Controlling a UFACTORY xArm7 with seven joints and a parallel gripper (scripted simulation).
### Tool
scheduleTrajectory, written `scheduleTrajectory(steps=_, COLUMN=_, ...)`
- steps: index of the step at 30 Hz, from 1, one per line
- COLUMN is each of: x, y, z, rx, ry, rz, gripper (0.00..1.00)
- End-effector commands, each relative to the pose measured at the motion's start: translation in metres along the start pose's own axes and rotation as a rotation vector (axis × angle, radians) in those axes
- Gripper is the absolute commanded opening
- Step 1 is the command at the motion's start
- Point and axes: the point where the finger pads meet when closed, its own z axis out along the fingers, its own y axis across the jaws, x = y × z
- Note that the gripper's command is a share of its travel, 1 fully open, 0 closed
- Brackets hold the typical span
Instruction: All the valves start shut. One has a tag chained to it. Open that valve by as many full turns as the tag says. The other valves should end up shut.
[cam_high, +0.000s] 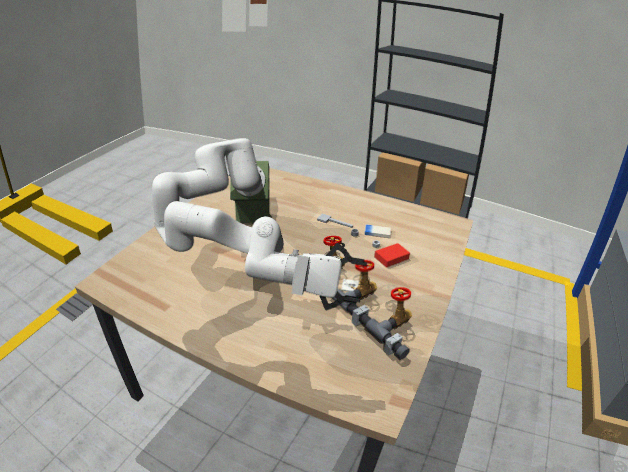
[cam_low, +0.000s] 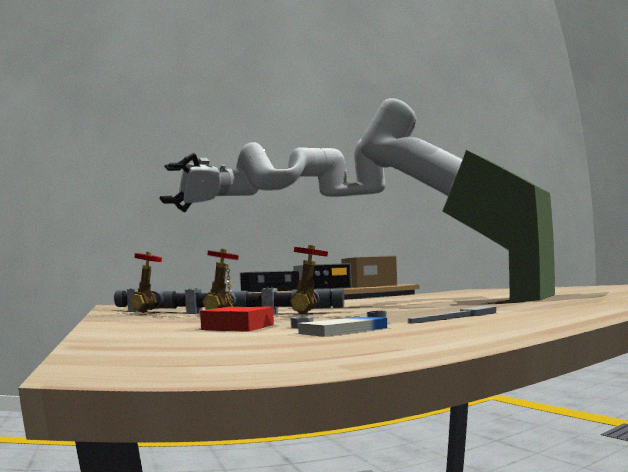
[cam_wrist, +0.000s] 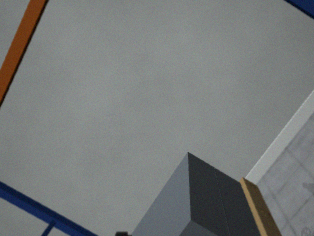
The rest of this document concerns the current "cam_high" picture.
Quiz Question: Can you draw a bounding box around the red flat block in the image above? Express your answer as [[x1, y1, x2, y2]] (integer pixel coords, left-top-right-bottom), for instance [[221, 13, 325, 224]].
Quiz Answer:
[[374, 243, 410, 268]]

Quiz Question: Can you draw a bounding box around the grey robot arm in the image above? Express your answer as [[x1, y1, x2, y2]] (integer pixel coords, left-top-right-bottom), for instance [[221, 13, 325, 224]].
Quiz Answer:
[[152, 138, 310, 296]]

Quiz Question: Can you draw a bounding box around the white tag with black number 4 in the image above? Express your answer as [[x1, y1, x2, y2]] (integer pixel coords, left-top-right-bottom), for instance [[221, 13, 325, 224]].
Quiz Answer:
[[342, 279, 360, 291]]

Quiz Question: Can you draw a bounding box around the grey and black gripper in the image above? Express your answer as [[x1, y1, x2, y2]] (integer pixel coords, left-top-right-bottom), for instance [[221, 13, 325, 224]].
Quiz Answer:
[[303, 243, 367, 310]]

